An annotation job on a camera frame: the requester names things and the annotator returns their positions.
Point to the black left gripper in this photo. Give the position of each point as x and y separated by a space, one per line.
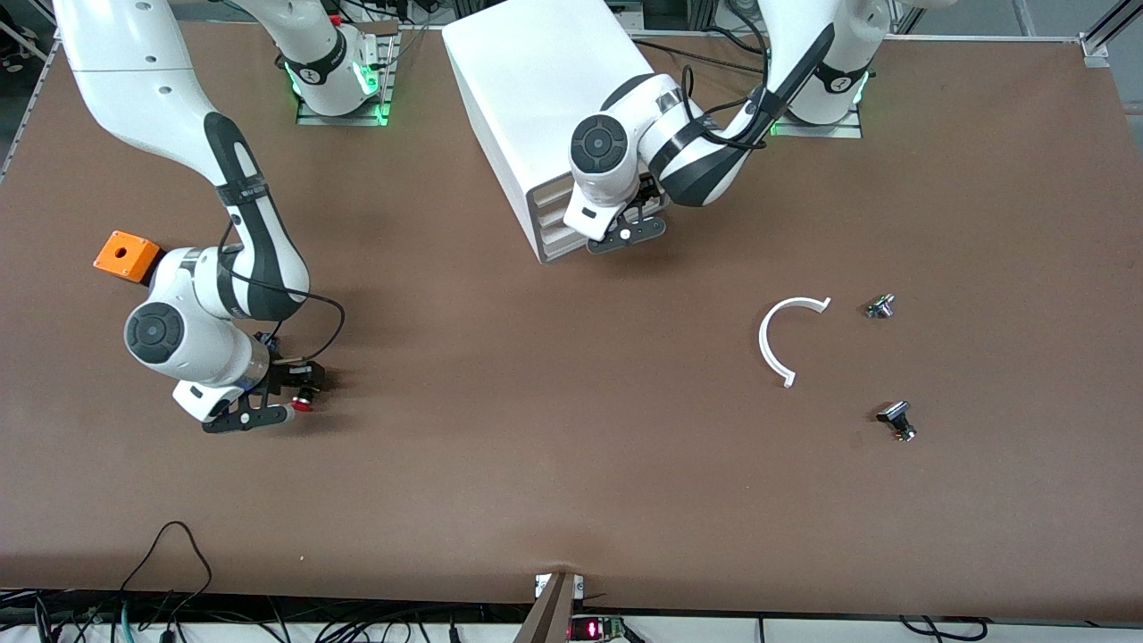
649 194

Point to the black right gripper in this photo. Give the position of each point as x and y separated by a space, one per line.
282 379

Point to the red mushroom push button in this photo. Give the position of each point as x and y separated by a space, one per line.
304 405

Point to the white plastic tray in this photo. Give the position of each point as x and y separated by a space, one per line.
555 219

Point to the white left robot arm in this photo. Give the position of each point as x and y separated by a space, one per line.
598 143

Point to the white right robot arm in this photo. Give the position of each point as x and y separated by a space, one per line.
134 62

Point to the device with red display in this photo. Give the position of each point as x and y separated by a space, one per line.
594 630

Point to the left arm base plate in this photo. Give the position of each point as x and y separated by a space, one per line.
830 131

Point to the orange button enclosure box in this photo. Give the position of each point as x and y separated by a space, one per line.
120 253

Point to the small silver switch part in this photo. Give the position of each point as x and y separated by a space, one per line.
880 306

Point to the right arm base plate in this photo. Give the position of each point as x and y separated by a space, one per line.
312 119

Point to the black silver selector switch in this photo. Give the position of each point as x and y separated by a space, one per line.
893 413

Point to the aluminium frame corner bracket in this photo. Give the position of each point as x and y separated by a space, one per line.
1094 49

